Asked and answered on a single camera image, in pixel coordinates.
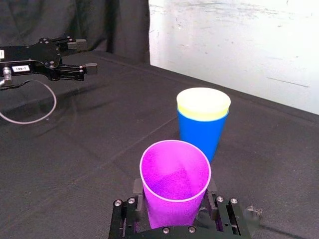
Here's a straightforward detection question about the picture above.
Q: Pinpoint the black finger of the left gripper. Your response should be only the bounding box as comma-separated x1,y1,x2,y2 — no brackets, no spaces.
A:
54,62,98,82
51,35,88,57

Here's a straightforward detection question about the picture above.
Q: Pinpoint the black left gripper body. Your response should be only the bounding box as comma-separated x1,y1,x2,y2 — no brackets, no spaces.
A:
0,37,63,82

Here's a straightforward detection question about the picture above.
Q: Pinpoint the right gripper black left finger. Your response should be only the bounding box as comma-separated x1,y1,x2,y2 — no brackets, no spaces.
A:
109,178,152,239

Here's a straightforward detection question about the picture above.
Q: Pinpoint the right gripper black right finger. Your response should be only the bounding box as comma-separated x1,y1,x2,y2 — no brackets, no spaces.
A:
196,178,252,239

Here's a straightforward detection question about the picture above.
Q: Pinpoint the purple plastic cup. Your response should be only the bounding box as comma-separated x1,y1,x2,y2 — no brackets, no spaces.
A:
139,139,212,230

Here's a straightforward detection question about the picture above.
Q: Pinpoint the black hanging curtain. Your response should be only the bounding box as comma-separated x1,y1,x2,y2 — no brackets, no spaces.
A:
0,0,151,66

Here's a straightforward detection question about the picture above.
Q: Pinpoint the black table cloth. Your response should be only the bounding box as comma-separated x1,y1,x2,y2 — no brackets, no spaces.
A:
0,51,319,239

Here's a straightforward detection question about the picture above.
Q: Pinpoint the blue plastic cup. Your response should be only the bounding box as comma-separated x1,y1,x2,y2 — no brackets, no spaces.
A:
176,106,230,164

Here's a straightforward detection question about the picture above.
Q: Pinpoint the pale yellow plastic cup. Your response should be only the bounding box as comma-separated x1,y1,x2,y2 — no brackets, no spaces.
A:
176,87,232,122

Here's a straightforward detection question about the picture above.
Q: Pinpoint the thin cable with silver plug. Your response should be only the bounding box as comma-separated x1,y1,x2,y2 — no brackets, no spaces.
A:
243,204,319,239
0,66,58,125

